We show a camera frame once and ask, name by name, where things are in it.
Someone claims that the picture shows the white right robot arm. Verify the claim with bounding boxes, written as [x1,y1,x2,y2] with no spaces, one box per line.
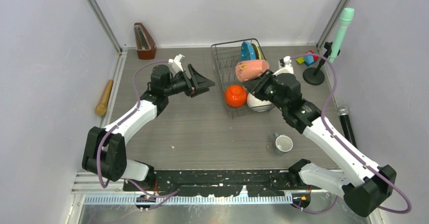
[243,70,397,217]

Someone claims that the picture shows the black handheld microphone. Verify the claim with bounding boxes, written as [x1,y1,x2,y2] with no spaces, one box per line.
[337,106,357,148]

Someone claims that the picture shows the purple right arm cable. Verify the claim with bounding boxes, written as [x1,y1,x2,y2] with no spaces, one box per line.
[289,53,413,215]

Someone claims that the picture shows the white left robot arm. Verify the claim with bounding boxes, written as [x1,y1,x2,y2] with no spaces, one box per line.
[82,64,215,191]

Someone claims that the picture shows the black microphone stand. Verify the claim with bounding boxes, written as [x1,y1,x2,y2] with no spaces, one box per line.
[303,42,333,85]

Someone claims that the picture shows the round woven bamboo mat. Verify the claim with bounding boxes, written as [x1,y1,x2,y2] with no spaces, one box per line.
[251,43,261,60]

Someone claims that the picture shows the black wire dish rack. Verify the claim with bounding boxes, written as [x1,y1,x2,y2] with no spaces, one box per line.
[210,38,275,118]

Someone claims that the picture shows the wooden rolling pin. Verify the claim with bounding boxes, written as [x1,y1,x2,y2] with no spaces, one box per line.
[95,79,114,116]

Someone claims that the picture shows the blue plate with bamboo mat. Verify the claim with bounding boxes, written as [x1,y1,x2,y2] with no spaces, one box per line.
[240,41,256,61]

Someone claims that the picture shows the mint green microphone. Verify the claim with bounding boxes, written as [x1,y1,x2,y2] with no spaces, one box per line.
[329,8,355,63]

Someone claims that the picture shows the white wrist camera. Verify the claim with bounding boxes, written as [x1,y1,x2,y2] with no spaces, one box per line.
[274,56,294,76]
[168,54,185,73]

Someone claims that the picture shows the brown wooden metronome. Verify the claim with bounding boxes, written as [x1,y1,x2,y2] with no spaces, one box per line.
[134,23,157,60]

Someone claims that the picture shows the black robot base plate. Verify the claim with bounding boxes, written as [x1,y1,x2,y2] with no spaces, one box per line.
[136,169,319,197]

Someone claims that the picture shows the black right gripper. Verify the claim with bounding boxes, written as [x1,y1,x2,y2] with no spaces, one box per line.
[242,69,287,112]

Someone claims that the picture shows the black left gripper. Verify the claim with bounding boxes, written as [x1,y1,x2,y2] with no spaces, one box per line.
[164,65,215,98]

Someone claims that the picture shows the pink floral mug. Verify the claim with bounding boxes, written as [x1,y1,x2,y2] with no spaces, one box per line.
[235,60,270,82]

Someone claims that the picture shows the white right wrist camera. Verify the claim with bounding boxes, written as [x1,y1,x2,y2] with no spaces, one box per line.
[274,56,294,76]

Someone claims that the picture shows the white bowl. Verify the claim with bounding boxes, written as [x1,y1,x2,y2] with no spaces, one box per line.
[246,93,273,112]

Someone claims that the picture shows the grey mug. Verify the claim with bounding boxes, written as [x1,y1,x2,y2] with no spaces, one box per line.
[273,132,293,155]

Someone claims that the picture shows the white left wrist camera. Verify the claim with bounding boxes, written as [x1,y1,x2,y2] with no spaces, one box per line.
[168,54,185,73]

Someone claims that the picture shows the orange plastic bowl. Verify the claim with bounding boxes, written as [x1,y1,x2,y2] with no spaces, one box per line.
[224,85,247,107]

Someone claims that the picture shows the colourful toy blocks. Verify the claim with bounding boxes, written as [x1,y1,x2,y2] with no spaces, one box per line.
[296,56,319,67]

